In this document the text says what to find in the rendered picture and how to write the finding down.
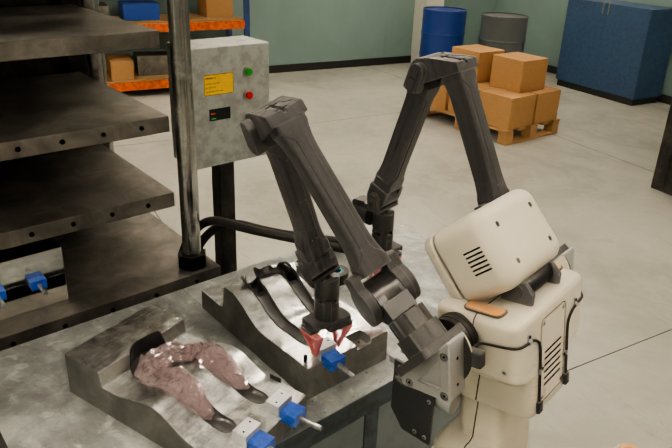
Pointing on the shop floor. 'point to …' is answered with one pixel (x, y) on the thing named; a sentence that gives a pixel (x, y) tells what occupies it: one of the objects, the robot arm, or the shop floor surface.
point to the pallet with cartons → (509, 93)
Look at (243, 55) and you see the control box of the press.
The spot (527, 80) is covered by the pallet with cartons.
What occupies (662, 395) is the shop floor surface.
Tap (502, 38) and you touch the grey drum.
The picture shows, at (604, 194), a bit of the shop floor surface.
